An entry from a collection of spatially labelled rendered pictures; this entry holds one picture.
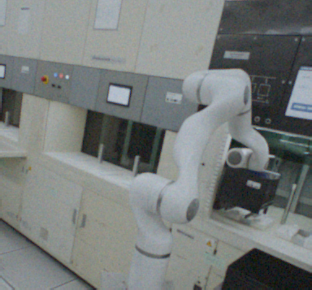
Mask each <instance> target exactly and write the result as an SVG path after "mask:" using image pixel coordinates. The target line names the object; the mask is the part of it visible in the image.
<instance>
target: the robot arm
mask: <svg viewBox="0 0 312 290"><path fill-rule="evenodd" d="M182 93H183V95H184V96H185V97H186V98H187V99H188V100H189V101H191V102H196V103H199V104H202V105H208V107H207V108H205V109H204V110H202V111H201V112H198V113H196V114H195V115H192V116H190V117H189V118H188V119H186V120H185V121H184V122H183V124H182V125H181V127H180V130H179V132H178V134H177V136H176V138H175V141H174V145H173V150H172V156H173V162H174V164H176V166H177V168H178V172H179V174H178V179H177V181H176V182H174V181H173V180H169V179H167V178H164V177H161V176H159V175H155V174H152V173H143V174H140V175H138V176H137V177H136V178H135V179H134V180H133V181H132V184H131V187H130V190H129V201H130V205H131V207H132V214H133V217H134V219H135V222H136V226H137V235H136V243H135V246H134V250H133V254H132V260H131V268H130V272H129V276H128V280H125V281H123V282H121V283H119V284H118V285H117V286H116V287H115V290H162V289H163V283H164V280H165V277H166V273H167V268H168V263H169V260H170V256H171V251H172V248H173V243H174V238H173V235H172V234H171V232H170V230H169V229H168V227H167V226H166V225H165V223H164V222H163V220H162V219H161V218H163V219H166V220H167V221H169V222H171V223H175V224H179V225H181V224H186V223H190V222H191V221H192V220H193V219H194V218H195V217H196V215H197V212H198V210H199V209H198V206H199V187H198V170H199V166H200V162H201V159H202V155H203V153H204V150H205V148H206V146H207V144H208V141H209V140H210V138H211V136H212V135H213V133H214V132H215V130H216V129H217V128H218V127H220V126H221V125H222V124H224V123H226V122H227V121H228V134H229V136H230V137H231V138H234V139H235V140H237V141H239V142H241V143H243V144H244V145H246V146H248V147H249V149H238V148H235V149H230V150H229V151H228V152H227V154H226V158H225V159H226V163H227V164H228V165H229V166H230V167H235V168H236V167H243V168H248V169H250V170H254V171H264V170H265V169H266V168H267V164H268V161H269V160H268V148H267V143H266V142H265V140H264V138H263V136H261V135H260V134H259V133H258V132H256V131H255V130H254V129H253V128H252V127H251V83H250V79H249V77H248V75H247V74H246V73H245V72H244V71H242V70H241V69H231V70H205V71H196V72H194V73H192V74H190V75H188V76H187V77H186V78H185V79H184V82H183V84H182Z"/></svg>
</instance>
